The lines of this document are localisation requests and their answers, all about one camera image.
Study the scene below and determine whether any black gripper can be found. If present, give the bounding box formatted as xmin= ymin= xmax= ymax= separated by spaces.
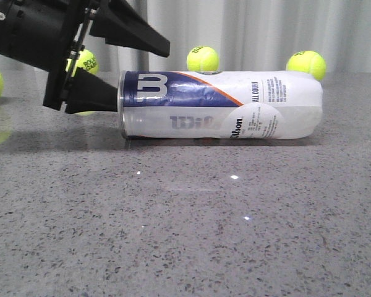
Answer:
xmin=6 ymin=0 xmax=170 ymax=114

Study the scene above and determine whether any clear Wilson tennis ball can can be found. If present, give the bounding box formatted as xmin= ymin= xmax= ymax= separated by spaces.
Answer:
xmin=118 ymin=71 xmax=323 ymax=139

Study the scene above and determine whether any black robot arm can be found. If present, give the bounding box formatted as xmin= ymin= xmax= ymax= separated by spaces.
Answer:
xmin=0 ymin=1 xmax=170 ymax=114

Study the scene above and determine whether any yellow tennis ball Roland Garros print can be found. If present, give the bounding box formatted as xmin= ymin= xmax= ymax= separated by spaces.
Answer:
xmin=72 ymin=49 xmax=99 ymax=77

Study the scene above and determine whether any centre yellow tennis ball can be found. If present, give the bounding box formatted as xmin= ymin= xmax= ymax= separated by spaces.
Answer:
xmin=186 ymin=46 xmax=220 ymax=71

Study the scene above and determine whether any right yellow tennis ball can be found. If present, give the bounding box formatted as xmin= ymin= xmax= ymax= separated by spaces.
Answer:
xmin=286 ymin=51 xmax=326 ymax=80

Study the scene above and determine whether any grey pleated curtain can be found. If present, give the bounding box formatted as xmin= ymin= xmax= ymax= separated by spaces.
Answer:
xmin=84 ymin=1 xmax=371 ymax=72

